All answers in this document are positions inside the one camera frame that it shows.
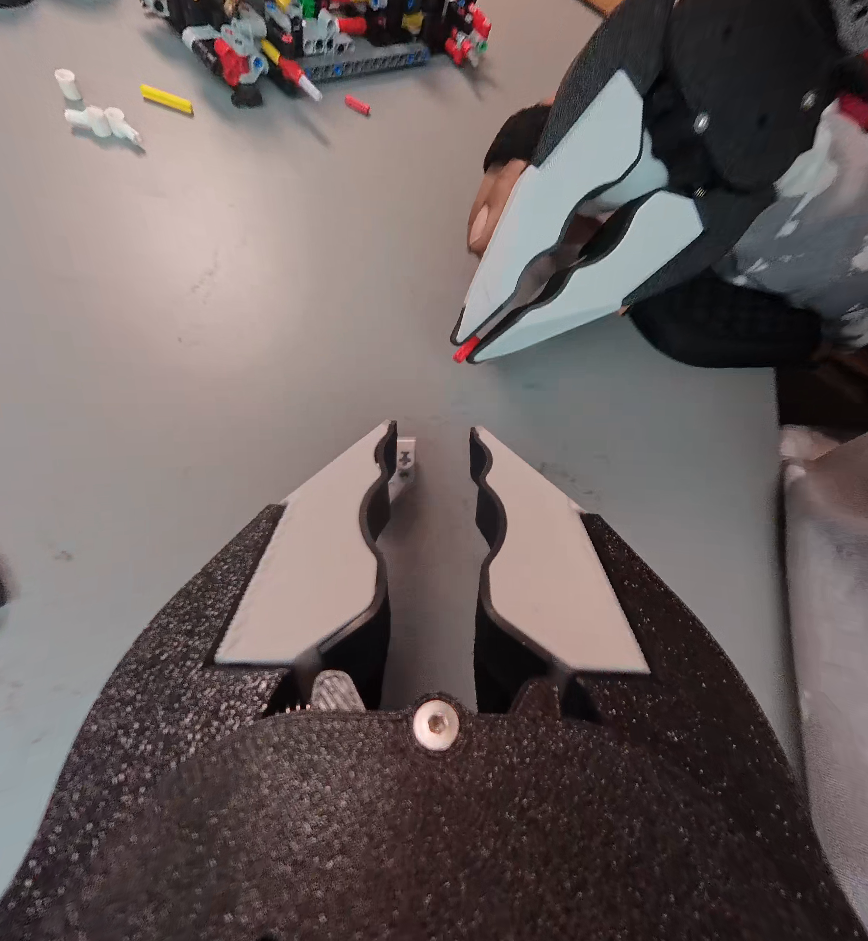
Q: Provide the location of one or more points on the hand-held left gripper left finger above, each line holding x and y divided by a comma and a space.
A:
309, 581

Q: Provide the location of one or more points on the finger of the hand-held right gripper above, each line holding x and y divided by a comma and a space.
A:
610, 279
537, 220

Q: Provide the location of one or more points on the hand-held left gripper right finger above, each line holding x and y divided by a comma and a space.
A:
559, 588

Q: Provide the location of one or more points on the grey angled connector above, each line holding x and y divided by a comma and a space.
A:
406, 474

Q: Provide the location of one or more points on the red pin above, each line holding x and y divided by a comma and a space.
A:
357, 104
466, 350

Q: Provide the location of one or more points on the toy car chassis model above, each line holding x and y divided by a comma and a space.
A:
316, 37

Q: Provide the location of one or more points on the grey desk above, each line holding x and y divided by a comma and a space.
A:
220, 294

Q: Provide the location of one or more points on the person's right hand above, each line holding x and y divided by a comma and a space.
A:
492, 206

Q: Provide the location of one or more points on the person's grey hoodie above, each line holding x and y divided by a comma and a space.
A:
845, 625

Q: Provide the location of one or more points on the yellow axle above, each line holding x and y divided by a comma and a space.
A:
166, 99

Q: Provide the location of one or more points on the white angled connector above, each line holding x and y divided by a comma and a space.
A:
90, 117
123, 126

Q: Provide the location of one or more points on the white tube connector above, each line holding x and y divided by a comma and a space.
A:
68, 83

